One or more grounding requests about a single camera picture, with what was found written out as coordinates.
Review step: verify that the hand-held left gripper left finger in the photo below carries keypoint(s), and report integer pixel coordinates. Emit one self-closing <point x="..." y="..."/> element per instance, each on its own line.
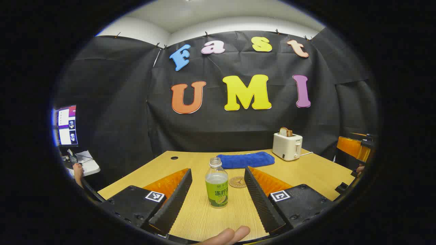
<point x="173" y="204"/>

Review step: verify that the bread slice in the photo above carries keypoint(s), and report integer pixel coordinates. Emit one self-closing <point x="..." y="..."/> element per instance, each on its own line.
<point x="285" y="132"/>

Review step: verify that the white toaster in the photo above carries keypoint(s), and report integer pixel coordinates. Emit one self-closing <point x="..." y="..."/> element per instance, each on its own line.
<point x="286" y="146"/>

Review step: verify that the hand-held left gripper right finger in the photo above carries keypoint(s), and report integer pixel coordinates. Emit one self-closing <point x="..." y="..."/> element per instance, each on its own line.
<point x="262" y="204"/>

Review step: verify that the green label water bottle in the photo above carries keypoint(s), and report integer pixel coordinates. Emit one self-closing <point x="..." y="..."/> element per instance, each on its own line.
<point x="216" y="190"/>

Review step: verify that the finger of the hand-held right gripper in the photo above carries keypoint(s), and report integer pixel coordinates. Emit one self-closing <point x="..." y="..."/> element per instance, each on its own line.
<point x="351" y="147"/>
<point x="341" y="188"/>

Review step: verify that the computer monitor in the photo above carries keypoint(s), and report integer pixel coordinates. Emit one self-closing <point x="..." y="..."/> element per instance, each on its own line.
<point x="66" y="126"/>

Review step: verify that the blue folded towel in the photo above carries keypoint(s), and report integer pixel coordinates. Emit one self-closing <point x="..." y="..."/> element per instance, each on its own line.
<point x="245" y="160"/>

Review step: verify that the round wooden coaster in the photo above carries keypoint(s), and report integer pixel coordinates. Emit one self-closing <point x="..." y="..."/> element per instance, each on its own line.
<point x="237" y="182"/>

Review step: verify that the white side table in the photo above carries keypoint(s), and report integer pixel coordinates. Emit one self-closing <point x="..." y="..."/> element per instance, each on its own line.
<point x="89" y="166"/>

